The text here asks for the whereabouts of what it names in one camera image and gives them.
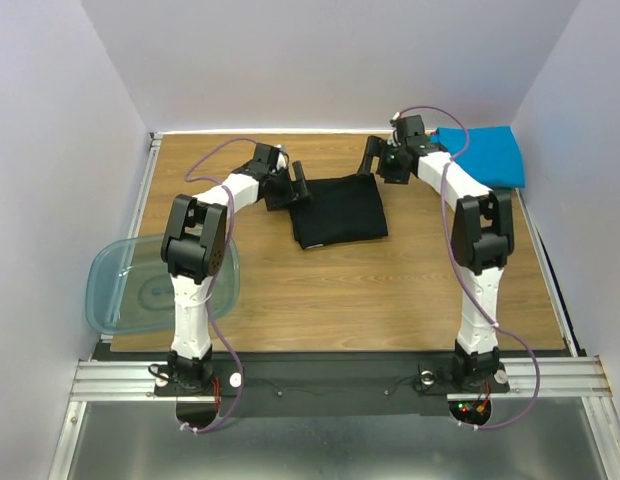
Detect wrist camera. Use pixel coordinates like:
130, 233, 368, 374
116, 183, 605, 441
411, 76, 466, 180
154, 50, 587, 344
388, 113, 429, 146
250, 143, 288, 174

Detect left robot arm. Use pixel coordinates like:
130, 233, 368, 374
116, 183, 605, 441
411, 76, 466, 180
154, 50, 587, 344
160, 158, 309, 394

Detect black t-shirt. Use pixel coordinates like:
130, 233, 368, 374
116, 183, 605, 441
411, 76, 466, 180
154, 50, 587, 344
290, 174, 388, 250

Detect clear blue plastic bin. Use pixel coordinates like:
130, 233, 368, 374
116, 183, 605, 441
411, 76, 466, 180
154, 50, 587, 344
85, 235, 240, 336

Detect aluminium frame rail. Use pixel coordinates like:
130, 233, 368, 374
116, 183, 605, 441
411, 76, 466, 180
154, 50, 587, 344
70, 357, 612, 402

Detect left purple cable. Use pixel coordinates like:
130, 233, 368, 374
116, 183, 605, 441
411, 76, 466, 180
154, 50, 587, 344
184, 138, 244, 435

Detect folded green t-shirt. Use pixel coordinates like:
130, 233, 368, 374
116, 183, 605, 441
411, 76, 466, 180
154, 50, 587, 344
427, 130, 514, 197

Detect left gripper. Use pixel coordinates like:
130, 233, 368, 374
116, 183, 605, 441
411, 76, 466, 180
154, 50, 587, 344
265, 162, 313, 212

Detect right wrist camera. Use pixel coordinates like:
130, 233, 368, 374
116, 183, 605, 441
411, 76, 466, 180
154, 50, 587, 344
388, 113, 429, 146

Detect purple cable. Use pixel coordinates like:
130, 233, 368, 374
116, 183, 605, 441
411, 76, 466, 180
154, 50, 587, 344
184, 138, 244, 435
393, 104, 541, 431

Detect folded blue t-shirt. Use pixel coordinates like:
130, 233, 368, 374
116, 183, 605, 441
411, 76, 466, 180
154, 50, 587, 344
430, 126, 526, 189

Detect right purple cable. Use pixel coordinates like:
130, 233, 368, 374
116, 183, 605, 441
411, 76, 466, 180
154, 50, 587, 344
393, 104, 541, 431

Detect left aluminium side rail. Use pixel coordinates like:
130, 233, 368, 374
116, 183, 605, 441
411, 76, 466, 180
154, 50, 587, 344
127, 132, 164, 238

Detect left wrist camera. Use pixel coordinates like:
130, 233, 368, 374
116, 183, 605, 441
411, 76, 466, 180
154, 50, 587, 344
250, 143, 288, 174

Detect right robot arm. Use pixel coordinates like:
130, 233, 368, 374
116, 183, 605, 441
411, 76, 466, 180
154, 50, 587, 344
357, 135, 514, 390

